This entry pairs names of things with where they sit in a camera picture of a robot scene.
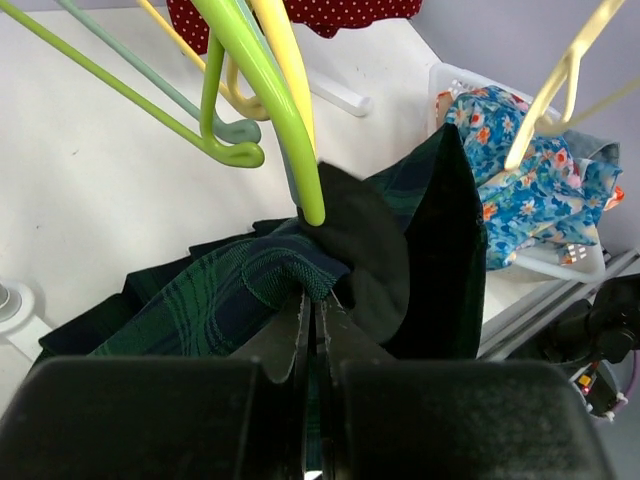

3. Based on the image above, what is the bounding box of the red polka dot skirt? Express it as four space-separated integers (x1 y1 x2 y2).
166 0 423 55

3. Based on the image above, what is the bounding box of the pale green hanger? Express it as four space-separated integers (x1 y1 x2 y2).
57 0 304 209

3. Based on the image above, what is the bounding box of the dark green plaid skirt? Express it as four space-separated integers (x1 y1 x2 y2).
38 122 489 480

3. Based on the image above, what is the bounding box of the light blue denim skirt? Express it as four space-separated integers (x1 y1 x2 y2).
563 130 620 166

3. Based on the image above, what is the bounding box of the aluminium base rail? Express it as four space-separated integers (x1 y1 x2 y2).
477 249 639 360

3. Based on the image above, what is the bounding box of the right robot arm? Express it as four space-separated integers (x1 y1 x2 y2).
535 274 639 422

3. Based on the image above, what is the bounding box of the orange floral skirt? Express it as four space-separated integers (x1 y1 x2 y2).
604 186 625 211

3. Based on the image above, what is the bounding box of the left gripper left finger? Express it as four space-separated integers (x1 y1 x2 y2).
1 293 306 479

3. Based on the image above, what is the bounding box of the yellow hanger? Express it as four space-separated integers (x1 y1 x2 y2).
139 1 316 159

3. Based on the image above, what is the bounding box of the lime green hanger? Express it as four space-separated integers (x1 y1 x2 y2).
1 1 325 226

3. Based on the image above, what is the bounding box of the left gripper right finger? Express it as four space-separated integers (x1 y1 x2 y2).
322 299 614 479

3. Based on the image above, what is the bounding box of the blue floral skirt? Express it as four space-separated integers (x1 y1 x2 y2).
440 86 622 270

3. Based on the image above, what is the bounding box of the cream white hanger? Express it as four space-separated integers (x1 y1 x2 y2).
504 0 639 171

